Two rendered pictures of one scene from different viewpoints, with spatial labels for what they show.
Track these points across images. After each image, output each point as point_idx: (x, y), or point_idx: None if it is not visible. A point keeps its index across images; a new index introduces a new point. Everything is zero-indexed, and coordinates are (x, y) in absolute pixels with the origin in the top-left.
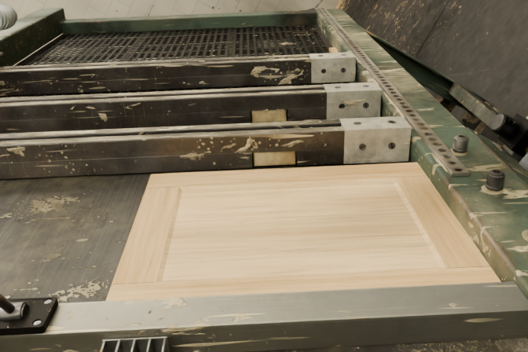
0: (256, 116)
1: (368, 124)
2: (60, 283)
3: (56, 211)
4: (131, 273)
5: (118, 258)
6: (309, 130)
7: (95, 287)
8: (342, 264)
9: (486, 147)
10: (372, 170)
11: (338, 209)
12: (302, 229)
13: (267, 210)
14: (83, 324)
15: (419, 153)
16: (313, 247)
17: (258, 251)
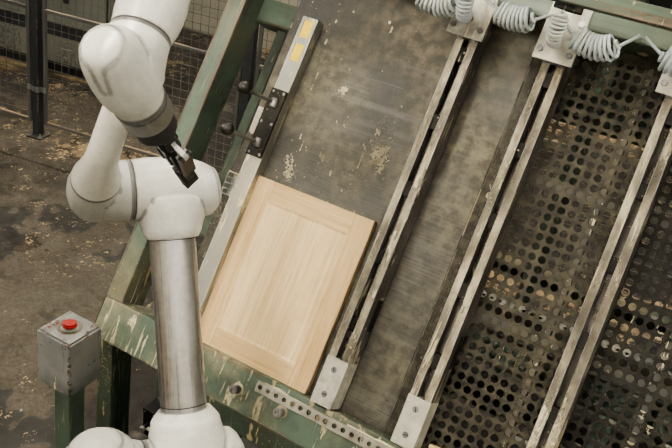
0: None
1: (328, 375)
2: (298, 161)
3: (368, 161)
4: (279, 191)
5: (304, 189)
6: (341, 331)
7: (288, 176)
8: (241, 285)
9: (275, 431)
10: (308, 358)
11: (282, 311)
12: (274, 283)
13: (300, 274)
14: (245, 167)
15: (299, 393)
16: (258, 279)
17: (268, 252)
